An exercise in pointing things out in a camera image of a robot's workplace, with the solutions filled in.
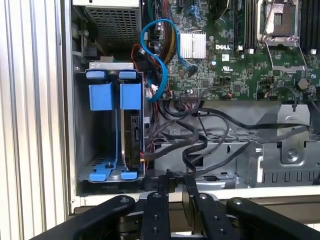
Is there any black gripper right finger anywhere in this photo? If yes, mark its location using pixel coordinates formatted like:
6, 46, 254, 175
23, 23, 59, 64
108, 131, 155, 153
183, 174, 320, 240

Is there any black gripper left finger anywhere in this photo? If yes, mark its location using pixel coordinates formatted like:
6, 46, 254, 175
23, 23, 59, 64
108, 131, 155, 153
29, 168, 172, 240

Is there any hard disk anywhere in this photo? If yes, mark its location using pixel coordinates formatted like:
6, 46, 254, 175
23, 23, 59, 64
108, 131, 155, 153
118, 69, 146, 181

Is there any metal disk bay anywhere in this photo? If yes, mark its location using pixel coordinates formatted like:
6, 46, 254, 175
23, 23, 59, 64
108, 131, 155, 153
73, 62, 147, 185

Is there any empty blue disk carrier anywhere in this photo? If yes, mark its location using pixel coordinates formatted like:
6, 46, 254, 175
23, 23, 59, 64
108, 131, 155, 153
84, 70, 118, 183

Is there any black RAM slot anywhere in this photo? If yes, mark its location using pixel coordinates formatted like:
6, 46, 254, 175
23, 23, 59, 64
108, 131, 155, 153
245, 0, 258, 55
234, 0, 246, 51
299, 0, 312, 51
311, 0, 320, 55

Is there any gray metal drive cage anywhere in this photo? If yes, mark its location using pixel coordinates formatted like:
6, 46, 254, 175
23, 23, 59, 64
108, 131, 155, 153
151, 101, 320, 190

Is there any open black PC case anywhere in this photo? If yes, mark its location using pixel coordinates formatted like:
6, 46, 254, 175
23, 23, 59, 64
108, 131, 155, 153
59, 0, 320, 217

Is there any green motherboard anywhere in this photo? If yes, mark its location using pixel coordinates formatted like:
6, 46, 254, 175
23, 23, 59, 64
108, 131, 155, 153
143, 0, 320, 102

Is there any round coin battery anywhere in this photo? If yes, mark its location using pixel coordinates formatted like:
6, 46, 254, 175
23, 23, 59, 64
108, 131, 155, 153
296, 77, 310, 91

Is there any metal socket cover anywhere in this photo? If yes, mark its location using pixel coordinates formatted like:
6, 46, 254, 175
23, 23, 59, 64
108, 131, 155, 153
263, 36, 309, 75

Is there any silver finned heatsink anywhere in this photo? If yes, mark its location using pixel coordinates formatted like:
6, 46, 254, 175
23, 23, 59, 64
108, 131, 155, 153
179, 31, 207, 59

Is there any silver power supply box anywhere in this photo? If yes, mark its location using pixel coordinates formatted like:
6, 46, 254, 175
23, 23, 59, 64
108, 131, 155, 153
72, 0, 143, 55

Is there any thin metal locking lever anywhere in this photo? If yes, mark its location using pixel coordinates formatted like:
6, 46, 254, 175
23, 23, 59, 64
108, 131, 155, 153
261, 0, 277, 37

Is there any CPU socket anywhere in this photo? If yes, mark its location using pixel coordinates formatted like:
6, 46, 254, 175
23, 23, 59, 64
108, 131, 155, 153
258, 0, 302, 45

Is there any black sleeved disk wire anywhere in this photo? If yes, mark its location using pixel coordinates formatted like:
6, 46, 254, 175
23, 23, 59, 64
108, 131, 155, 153
143, 119, 201, 162

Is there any long black cable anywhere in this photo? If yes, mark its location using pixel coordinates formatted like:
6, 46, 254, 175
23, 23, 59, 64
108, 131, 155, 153
197, 107, 320, 136

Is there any long blue wire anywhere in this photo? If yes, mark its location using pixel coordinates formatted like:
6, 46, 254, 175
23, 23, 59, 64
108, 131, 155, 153
140, 18, 169, 102

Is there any short blue wire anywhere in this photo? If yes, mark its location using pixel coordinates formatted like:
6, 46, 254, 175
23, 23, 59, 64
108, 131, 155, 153
159, 18, 198, 77

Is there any yellow black wire bundle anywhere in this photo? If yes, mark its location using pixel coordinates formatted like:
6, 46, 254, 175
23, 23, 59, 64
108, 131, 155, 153
159, 21, 180, 65

